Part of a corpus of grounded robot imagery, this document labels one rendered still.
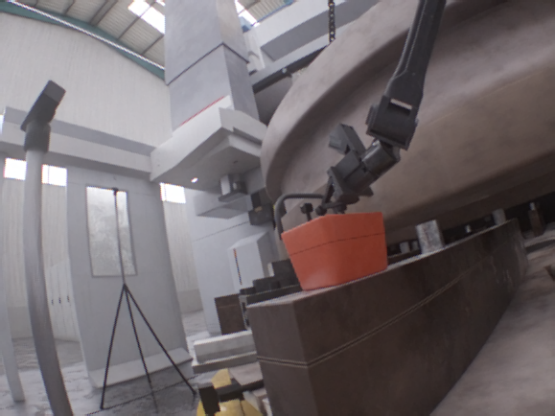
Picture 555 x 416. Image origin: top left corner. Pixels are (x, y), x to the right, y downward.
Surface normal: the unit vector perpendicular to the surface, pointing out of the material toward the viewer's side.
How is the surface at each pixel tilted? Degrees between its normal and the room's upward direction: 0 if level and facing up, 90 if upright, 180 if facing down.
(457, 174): 90
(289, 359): 90
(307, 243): 97
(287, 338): 90
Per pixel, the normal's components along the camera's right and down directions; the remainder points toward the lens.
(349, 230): 0.61, -0.20
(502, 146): -0.70, -0.01
